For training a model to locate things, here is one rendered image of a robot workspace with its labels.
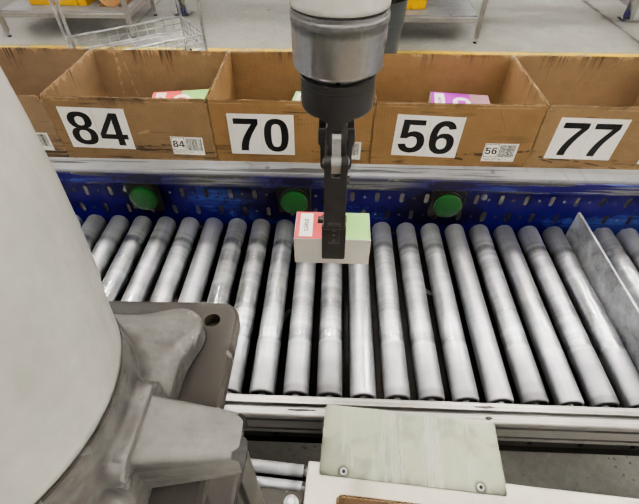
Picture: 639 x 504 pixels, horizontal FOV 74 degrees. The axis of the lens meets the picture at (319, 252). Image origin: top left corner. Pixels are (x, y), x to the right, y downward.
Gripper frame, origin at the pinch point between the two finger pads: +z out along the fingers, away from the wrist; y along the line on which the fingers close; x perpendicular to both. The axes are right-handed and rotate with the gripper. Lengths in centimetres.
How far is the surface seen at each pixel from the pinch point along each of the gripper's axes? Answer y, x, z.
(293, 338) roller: 6.6, 7.7, 37.8
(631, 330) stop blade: 10, -62, 36
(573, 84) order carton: 79, -67, 15
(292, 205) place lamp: 42, 10, 32
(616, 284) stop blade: 20, -62, 33
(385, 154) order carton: 50, -13, 21
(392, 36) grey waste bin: 310, -43, 80
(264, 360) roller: 1.1, 13.0, 37.5
